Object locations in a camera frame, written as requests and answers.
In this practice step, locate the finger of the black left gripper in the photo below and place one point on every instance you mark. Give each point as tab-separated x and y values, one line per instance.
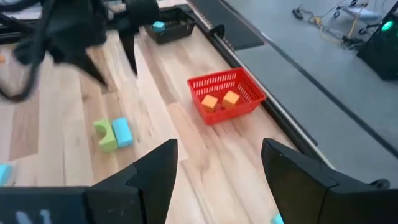
129	49
87	67

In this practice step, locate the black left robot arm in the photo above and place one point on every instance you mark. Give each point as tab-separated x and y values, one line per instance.
143	12

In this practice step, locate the orange foam block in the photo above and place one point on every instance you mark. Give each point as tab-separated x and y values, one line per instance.
210	102
230	99

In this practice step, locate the black power strip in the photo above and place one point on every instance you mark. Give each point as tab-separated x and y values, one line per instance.
297	13

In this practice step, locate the black plastic basket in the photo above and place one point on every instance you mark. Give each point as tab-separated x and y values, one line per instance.
174	32

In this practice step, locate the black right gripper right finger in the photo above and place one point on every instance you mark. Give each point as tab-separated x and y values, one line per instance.
298	189

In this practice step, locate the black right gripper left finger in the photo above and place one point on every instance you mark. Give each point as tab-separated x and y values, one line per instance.
149	193

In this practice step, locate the grey rolling stand base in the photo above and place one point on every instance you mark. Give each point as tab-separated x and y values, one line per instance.
360	12

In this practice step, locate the green arch foam block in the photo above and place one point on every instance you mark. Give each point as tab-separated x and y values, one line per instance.
109	143

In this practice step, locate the black table frame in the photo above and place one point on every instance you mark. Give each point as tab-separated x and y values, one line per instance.
280	109

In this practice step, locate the small black floor mat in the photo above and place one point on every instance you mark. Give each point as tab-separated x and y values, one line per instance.
236	25

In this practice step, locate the black device with green light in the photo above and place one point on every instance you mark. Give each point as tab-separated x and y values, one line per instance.
379	56

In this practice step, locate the black table clamp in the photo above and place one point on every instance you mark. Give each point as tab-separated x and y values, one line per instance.
219	31

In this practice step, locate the red plastic basket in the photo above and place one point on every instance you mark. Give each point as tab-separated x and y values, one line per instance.
236	77

